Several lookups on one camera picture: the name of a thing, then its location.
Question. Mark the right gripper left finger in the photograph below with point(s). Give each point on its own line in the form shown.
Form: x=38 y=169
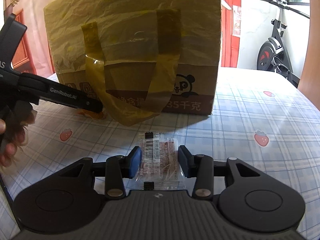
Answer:
x=120 y=167

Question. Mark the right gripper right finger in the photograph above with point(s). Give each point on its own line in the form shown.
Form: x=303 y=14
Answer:
x=198 y=166

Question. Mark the clear printed snack packet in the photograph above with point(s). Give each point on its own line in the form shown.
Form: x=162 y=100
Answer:
x=159 y=168

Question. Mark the clear packet with orange sweet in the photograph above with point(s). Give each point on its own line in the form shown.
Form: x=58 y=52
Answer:
x=92 y=115

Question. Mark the person left hand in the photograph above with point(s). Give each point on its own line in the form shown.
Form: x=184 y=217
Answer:
x=13 y=129

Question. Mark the plaid strawberry bed sheet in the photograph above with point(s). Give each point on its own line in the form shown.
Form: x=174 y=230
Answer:
x=257 y=117

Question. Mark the brown cardboard box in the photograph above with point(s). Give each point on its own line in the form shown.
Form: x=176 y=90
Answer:
x=131 y=100

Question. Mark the black exercise bike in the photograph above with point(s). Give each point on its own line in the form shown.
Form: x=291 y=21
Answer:
x=273 y=55

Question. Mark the wooden wardrobe panel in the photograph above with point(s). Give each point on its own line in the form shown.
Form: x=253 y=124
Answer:
x=309 y=81

